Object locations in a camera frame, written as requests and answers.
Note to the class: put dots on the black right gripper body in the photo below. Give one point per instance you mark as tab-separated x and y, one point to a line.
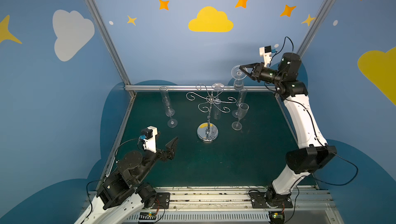
257	71

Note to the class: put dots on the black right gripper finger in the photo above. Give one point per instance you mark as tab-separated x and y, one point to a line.
248	66
247	73

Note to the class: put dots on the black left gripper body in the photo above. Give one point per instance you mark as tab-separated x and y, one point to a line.
162	154

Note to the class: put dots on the clear wine glass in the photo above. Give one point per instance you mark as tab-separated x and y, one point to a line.
239	114
238	75

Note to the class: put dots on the clear flute glass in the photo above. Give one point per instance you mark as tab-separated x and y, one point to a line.
241	97
164	92
218	87
169	111

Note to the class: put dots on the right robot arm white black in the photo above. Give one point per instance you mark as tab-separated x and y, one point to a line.
313	152

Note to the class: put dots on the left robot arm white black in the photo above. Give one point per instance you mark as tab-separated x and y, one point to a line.
123	192

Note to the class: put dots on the chrome wine glass rack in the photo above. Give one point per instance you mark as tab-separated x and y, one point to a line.
208	132

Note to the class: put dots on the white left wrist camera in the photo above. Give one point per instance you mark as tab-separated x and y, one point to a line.
148	138

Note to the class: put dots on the aluminium back frame rail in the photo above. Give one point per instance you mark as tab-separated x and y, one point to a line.
190	88

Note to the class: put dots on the aluminium left floor rail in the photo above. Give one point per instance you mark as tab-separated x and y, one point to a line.
111	158

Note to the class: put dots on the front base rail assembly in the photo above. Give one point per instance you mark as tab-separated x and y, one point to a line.
218	204

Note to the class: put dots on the aluminium right corner post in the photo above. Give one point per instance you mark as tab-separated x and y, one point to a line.
315	26

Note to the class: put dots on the aluminium corner post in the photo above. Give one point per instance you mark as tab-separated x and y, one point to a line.
95	13
315	26

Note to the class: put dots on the aluminium left corner post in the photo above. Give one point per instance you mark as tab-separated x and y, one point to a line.
95	13

